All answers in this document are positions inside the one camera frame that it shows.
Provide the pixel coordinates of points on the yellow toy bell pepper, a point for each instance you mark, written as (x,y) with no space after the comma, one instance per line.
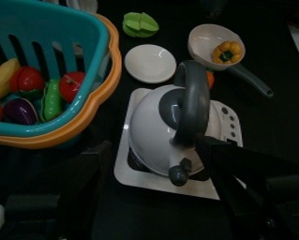
(227,51)

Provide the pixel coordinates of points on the orange toy carrot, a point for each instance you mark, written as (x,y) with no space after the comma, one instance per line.
(210,79)

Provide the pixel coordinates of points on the light green cut toy vegetable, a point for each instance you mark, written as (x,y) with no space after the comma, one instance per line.
(139,25)

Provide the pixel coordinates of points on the green toy cucumber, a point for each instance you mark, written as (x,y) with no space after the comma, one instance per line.
(52,100)

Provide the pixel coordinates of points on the yellow toy banana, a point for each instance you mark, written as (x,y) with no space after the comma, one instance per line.
(3,78)

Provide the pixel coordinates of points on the teal basket orange rim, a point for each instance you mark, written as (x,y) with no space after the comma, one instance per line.
(84,40)

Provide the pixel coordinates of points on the red toy tomato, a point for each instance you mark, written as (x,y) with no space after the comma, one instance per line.
(27,79)

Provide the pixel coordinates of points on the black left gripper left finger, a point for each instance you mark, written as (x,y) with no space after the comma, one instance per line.
(87,187)

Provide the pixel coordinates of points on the dark grey kettle lid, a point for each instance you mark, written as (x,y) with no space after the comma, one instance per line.
(169,108)

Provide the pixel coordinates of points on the red toy apple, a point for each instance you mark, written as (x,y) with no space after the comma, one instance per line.
(70,86)

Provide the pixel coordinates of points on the white toy plate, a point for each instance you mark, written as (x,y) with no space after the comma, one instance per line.
(150,63)

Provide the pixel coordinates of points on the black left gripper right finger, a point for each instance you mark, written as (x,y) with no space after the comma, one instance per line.
(239,175)

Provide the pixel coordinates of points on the purple toy eggplant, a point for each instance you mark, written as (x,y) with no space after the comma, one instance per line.
(20,111)

